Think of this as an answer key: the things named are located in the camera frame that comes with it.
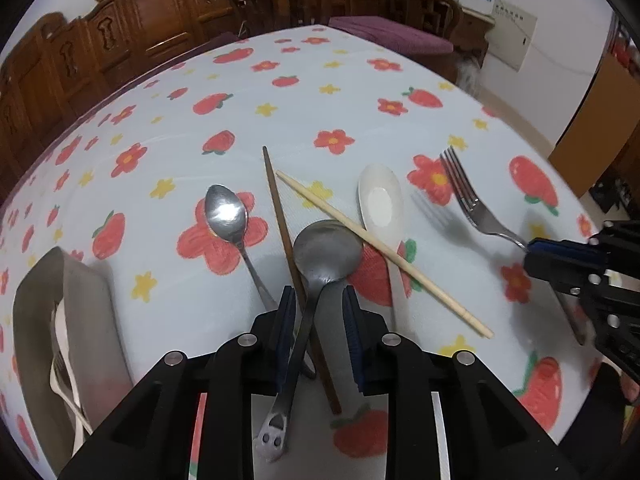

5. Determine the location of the brown cardboard board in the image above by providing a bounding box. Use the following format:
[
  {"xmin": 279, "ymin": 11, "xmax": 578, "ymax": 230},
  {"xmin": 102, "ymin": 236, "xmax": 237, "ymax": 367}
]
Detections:
[{"xmin": 548, "ymin": 47, "xmax": 640, "ymax": 200}]

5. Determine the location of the strawberry flower print tablecloth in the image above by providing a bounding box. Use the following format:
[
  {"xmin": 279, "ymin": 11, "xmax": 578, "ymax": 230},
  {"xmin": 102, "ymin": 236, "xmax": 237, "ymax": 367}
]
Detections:
[{"xmin": 0, "ymin": 24, "xmax": 608, "ymax": 480}]

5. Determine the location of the light bamboo chopstick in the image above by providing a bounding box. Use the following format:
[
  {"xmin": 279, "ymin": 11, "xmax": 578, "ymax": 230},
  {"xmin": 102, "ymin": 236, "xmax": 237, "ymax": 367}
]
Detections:
[{"xmin": 276, "ymin": 170, "xmax": 495, "ymax": 339}]

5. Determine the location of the large metal spoon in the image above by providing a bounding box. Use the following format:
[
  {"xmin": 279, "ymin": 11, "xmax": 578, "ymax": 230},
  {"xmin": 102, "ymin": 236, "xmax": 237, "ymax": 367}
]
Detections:
[{"xmin": 252, "ymin": 220, "xmax": 363, "ymax": 463}]

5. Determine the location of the metal fork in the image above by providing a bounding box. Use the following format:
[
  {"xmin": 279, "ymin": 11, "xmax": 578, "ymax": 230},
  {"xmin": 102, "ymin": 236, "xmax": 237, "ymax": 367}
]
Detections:
[{"xmin": 440, "ymin": 146, "xmax": 587, "ymax": 346}]

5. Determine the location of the carved wooden sofa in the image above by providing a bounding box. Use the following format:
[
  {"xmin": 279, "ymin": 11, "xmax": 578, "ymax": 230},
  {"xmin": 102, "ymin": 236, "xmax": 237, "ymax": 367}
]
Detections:
[{"xmin": 0, "ymin": 0, "xmax": 291, "ymax": 201}]

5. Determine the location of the rectangular metal tray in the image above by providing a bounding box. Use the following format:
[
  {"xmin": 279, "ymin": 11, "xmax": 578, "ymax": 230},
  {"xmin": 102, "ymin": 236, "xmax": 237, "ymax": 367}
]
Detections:
[{"xmin": 12, "ymin": 246, "xmax": 135, "ymax": 461}]

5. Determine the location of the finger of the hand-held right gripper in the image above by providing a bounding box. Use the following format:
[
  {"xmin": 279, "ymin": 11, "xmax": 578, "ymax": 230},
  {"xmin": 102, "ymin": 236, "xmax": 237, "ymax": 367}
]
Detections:
[
  {"xmin": 522, "ymin": 254, "xmax": 640, "ymax": 299},
  {"xmin": 527, "ymin": 220, "xmax": 640, "ymax": 274}
]

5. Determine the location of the dark wooden chopstick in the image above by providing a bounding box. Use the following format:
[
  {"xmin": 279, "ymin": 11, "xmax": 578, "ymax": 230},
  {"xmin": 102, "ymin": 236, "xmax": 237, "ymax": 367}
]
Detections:
[{"xmin": 262, "ymin": 146, "xmax": 342, "ymax": 415}]

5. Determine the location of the clear plastic bag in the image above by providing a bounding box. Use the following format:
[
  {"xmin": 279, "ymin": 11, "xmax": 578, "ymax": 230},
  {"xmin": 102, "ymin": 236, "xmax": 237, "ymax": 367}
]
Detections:
[{"xmin": 455, "ymin": 52, "xmax": 483, "ymax": 96}]

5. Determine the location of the small metal spoon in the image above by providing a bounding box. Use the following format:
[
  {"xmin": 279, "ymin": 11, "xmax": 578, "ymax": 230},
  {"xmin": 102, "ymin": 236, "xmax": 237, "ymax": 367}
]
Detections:
[{"xmin": 205, "ymin": 185, "xmax": 277, "ymax": 311}]

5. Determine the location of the purple armchair cushion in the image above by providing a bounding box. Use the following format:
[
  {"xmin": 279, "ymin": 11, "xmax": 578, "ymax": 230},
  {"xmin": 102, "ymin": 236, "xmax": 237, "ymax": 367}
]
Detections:
[{"xmin": 327, "ymin": 15, "xmax": 455, "ymax": 58}]

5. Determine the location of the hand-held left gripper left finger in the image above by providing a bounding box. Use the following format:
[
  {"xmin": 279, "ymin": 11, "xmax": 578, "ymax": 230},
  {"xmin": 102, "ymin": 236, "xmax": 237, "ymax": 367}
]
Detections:
[{"xmin": 60, "ymin": 285, "xmax": 301, "ymax": 480}]

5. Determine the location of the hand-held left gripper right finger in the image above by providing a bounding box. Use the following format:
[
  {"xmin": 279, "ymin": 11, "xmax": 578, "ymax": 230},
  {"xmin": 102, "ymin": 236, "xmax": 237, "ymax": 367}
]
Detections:
[{"xmin": 341, "ymin": 285, "xmax": 581, "ymax": 480}]

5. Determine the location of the wooden side table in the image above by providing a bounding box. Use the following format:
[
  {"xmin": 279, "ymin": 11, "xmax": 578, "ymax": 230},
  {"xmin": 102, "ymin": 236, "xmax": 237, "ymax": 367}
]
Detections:
[{"xmin": 430, "ymin": 0, "xmax": 496, "ymax": 68}]

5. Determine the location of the white ceramic spoon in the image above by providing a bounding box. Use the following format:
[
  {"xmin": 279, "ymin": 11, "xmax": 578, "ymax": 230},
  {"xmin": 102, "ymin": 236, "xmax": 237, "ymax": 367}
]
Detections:
[{"xmin": 357, "ymin": 163, "xmax": 413, "ymax": 331}]

